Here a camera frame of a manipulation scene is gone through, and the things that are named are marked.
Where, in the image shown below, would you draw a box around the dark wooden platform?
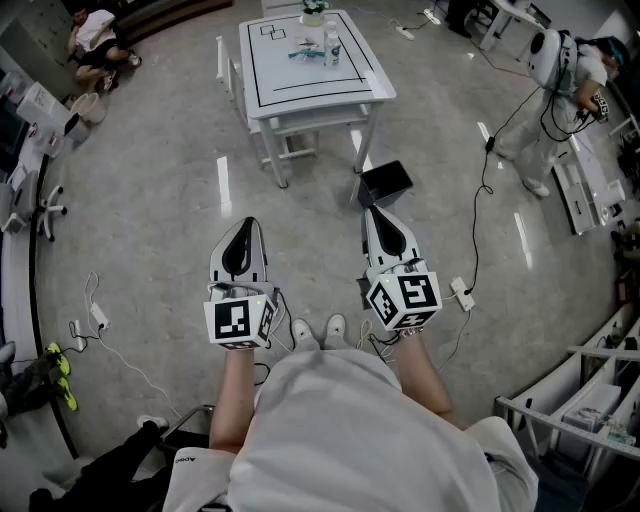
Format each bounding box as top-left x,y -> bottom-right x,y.
112,0 -> 235,47

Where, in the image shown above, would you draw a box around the small white bin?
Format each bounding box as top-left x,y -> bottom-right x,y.
63,112 -> 92,145

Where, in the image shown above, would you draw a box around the white low cabinet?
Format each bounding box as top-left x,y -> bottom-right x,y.
551,134 -> 627,236

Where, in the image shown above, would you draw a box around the person's right white shoe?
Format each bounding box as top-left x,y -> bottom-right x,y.
324,313 -> 348,341

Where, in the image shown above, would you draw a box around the person's left white shoe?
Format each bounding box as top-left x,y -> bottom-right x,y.
291,318 -> 315,347

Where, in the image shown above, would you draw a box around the person's white shirt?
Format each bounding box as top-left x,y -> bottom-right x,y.
162,348 -> 540,512

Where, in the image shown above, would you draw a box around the white shelving unit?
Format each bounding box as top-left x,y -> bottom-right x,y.
493,299 -> 640,484

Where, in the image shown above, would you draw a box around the person's left forearm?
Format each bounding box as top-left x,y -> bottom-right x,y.
208,347 -> 274,455

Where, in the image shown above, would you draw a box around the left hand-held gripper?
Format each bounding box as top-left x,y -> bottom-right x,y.
203,216 -> 281,351

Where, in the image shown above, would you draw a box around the white long counter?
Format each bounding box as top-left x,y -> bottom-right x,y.
0,74 -> 81,501

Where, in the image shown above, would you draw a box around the black chair with chrome frame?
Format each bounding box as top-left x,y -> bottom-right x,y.
158,403 -> 217,454

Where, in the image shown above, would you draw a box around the black power cable with adapter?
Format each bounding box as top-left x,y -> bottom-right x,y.
463,84 -> 546,297

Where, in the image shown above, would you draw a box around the person's right forearm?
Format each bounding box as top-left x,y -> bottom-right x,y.
393,329 -> 471,430

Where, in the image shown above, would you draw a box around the black bin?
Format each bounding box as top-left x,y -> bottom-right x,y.
356,159 -> 416,208

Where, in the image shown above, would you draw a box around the white table with black lines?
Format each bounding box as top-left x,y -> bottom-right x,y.
237,8 -> 399,190

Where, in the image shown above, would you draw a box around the beige plastic bucket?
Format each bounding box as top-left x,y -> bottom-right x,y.
69,92 -> 109,126

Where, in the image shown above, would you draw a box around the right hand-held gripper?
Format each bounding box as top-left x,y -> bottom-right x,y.
355,206 -> 444,334

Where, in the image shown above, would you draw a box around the person's white shoe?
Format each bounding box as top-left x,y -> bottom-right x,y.
291,318 -> 315,347
324,313 -> 348,341

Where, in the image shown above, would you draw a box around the potted white blue flowers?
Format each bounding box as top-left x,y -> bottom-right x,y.
298,0 -> 332,28

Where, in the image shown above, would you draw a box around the white desk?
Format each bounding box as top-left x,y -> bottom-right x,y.
477,0 -> 552,54

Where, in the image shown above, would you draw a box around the white office chair base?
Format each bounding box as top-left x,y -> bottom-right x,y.
35,184 -> 69,244

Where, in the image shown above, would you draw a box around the person's grey trousers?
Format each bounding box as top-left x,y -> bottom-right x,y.
299,332 -> 351,354

